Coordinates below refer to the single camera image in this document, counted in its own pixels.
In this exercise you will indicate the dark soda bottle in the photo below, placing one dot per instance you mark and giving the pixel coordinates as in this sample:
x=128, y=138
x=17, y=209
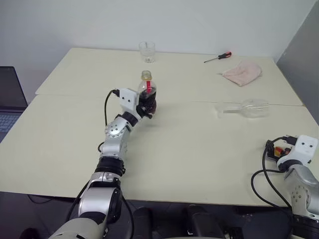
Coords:
x=149, y=99

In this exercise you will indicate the grey partition panel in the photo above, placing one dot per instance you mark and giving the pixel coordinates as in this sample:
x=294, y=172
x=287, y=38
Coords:
x=304, y=57

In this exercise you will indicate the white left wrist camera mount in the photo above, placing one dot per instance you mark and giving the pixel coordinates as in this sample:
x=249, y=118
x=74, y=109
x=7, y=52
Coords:
x=128, y=99

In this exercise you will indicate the clear glass tumbler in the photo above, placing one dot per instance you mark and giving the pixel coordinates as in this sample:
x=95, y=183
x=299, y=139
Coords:
x=147, y=52

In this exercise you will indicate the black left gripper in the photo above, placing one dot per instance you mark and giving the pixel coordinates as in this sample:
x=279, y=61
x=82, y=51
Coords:
x=140, y=107

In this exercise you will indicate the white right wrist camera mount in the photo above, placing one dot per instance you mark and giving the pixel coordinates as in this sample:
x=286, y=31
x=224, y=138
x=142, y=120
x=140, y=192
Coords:
x=302, y=148

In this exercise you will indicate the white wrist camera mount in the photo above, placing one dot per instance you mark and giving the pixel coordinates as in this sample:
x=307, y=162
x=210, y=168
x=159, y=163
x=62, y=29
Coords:
x=302, y=148
x=128, y=99

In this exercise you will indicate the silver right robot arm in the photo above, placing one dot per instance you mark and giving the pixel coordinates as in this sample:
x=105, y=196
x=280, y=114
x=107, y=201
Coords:
x=302, y=184

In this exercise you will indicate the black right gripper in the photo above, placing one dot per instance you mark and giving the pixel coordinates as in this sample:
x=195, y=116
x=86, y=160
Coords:
x=286, y=149

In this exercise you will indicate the dark laptop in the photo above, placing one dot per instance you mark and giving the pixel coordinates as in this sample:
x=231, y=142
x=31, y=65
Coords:
x=10, y=99

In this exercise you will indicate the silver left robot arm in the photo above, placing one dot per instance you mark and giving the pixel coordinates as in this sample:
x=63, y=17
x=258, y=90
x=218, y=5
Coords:
x=112, y=152

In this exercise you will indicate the pink cloth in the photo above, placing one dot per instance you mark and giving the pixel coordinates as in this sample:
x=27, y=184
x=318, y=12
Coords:
x=243, y=73

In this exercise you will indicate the yellow bottle cap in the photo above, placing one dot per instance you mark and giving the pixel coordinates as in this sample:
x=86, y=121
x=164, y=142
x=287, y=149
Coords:
x=277, y=150

